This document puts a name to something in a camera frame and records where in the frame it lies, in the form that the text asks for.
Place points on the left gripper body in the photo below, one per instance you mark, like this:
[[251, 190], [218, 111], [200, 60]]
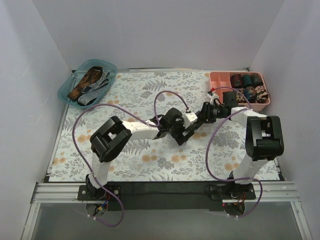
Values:
[[179, 129]]

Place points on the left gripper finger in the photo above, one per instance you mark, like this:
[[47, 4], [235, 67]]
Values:
[[187, 133], [156, 119]]

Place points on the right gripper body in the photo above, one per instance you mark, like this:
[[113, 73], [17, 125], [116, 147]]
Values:
[[206, 113]]

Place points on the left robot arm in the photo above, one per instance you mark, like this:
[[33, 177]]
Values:
[[110, 139]]

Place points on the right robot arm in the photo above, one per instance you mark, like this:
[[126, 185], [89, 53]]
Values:
[[263, 143]]

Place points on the floral table mat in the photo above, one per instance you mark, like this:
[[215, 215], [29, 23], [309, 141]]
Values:
[[213, 151]]

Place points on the dark red rolled tie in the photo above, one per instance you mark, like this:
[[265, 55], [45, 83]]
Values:
[[236, 81]]

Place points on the navy patterned rolled tie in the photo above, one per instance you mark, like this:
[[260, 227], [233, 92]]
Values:
[[250, 94]]

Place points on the pink compartment tray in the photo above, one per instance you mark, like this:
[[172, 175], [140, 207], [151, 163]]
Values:
[[221, 82]]

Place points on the teal rolled tie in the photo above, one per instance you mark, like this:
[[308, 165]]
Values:
[[246, 81]]

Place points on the black pink floral rolled tie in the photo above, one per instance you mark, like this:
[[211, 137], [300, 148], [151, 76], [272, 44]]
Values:
[[261, 94]]

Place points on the grey patterned tie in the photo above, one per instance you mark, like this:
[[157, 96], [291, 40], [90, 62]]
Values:
[[92, 91]]

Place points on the brown orange tie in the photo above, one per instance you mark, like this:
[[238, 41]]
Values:
[[90, 77]]

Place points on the teal plastic bin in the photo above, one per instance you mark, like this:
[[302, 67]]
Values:
[[75, 78]]

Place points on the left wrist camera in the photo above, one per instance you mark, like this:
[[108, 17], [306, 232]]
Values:
[[189, 118]]

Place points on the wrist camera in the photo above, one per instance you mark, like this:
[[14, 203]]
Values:
[[189, 118], [214, 98]]

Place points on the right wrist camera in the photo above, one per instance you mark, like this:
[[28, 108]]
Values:
[[214, 98]]

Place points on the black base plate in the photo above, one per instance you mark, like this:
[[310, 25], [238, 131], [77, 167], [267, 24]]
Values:
[[170, 195]]

